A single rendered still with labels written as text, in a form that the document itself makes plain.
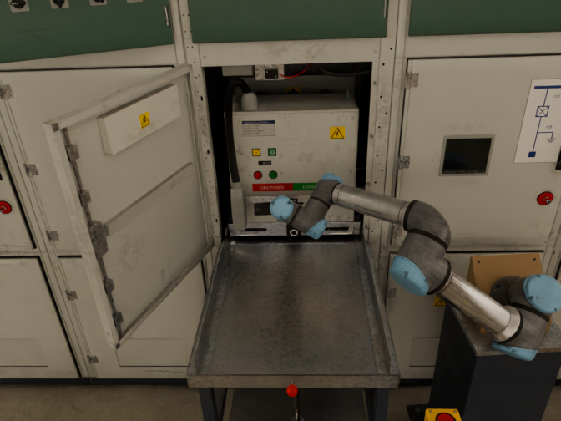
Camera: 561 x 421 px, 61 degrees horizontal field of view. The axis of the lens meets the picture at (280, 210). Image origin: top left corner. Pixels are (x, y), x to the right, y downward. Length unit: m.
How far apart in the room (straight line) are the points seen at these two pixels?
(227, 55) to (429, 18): 0.66
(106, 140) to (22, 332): 1.41
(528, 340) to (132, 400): 1.82
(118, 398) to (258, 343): 1.24
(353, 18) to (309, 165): 0.56
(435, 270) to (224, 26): 0.99
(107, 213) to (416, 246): 0.88
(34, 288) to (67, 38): 1.18
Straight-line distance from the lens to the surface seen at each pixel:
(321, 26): 1.64
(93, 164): 1.42
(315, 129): 1.80
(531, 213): 2.08
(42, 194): 2.09
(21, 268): 2.36
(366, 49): 1.69
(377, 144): 1.80
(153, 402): 2.59
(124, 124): 1.46
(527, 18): 1.79
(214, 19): 1.66
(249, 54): 1.69
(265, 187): 1.90
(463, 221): 2.00
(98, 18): 1.66
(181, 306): 2.22
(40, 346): 2.64
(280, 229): 1.98
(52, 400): 2.78
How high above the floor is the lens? 1.95
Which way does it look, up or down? 30 degrees down
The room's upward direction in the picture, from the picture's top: 2 degrees counter-clockwise
